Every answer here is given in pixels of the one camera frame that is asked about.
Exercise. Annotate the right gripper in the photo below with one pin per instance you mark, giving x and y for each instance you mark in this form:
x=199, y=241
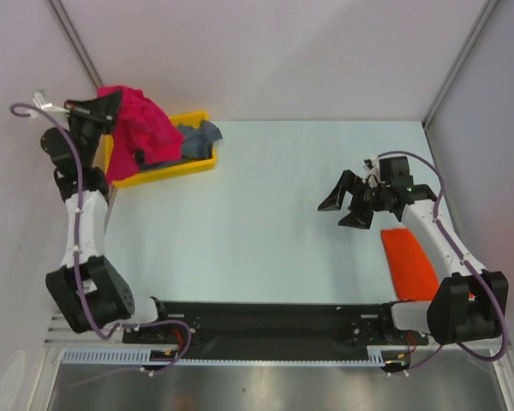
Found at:
x=361, y=198

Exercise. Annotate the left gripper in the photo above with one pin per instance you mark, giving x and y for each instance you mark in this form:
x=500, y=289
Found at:
x=103, y=111

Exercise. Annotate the pink t-shirt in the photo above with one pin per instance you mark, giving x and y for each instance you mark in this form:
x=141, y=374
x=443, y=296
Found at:
x=141, y=127

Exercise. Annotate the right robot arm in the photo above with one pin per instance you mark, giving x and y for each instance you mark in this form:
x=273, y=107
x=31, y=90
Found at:
x=469, y=304

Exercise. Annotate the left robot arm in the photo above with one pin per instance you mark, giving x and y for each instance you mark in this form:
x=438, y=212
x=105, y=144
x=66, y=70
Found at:
x=88, y=290

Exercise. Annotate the yellow plastic bin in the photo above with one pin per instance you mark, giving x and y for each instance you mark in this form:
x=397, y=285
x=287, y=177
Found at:
x=193, y=119

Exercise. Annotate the folded orange t-shirt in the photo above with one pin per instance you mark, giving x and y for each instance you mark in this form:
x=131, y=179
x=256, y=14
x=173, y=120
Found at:
x=412, y=274

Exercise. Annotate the grey t-shirt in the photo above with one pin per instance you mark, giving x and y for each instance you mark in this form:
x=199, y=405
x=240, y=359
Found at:
x=197, y=145

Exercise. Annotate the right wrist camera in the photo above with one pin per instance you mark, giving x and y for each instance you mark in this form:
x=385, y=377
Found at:
x=391, y=172

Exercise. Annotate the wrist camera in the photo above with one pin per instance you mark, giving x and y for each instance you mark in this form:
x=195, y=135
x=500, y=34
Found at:
x=391, y=172
x=44, y=104

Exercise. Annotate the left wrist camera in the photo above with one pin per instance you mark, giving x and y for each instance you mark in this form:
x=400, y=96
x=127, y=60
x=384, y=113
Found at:
x=44, y=104

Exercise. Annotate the grey slotted cable duct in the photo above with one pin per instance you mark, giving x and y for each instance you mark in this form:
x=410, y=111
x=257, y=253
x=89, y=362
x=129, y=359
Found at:
x=158, y=357

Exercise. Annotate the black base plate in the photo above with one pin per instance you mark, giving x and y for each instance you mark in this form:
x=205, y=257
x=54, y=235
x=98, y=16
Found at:
x=277, y=332

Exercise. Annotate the aluminium frame rail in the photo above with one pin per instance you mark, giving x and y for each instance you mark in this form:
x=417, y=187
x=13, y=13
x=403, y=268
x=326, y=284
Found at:
x=60, y=334

